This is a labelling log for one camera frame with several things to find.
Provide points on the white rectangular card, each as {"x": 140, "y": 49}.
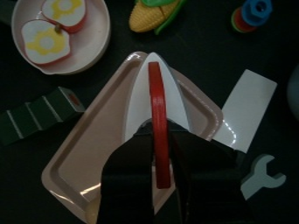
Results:
{"x": 246, "y": 108}

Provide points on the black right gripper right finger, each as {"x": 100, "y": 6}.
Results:
{"x": 209, "y": 186}

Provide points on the yellow toy corn cob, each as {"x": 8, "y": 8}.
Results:
{"x": 149, "y": 16}

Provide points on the pink plastic bowl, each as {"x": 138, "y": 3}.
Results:
{"x": 86, "y": 43}

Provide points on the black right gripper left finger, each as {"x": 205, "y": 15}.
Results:
{"x": 124, "y": 180}

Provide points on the toy apple half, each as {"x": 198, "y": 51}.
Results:
{"x": 65, "y": 11}
{"x": 44, "y": 42}

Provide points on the pink plastic tray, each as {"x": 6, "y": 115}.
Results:
{"x": 93, "y": 137}

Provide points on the grey toy wrench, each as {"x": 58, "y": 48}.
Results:
{"x": 258, "y": 178}

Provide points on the dark green sliced toy cucumber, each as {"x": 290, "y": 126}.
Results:
{"x": 36, "y": 113}

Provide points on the red green toy bolt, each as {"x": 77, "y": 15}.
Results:
{"x": 240, "y": 22}

